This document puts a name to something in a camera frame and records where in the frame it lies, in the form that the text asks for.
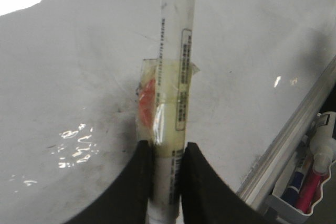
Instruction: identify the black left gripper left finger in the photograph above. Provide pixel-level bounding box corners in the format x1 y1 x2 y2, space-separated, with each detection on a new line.
66 140 152 223

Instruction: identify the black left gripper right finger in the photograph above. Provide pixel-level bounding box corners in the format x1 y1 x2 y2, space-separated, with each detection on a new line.
181 142 265 223

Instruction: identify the white black whiteboard marker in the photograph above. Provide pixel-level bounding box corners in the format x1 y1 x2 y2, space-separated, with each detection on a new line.
148 0 195 223

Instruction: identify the white whiteboard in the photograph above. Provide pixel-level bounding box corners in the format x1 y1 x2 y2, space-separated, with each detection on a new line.
1 0 335 223

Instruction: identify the white marker tray holder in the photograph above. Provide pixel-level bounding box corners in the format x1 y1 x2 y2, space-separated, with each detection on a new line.
265 113 336 224

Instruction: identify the blue marker in tray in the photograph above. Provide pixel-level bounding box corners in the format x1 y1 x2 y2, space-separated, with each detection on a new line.
281 172 304 206

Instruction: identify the red marker in tray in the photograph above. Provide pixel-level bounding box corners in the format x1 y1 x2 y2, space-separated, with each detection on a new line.
295 172 321 214

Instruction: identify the red magnet under clear tape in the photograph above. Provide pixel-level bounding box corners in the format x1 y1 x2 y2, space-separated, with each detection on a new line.
136 59 200 155

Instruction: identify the white spray bottle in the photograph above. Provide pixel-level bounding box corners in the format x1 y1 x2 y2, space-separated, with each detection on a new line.
309 111 335 176

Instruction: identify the aluminium whiteboard frame rail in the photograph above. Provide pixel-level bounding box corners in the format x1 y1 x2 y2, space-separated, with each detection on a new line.
237 58 335 212

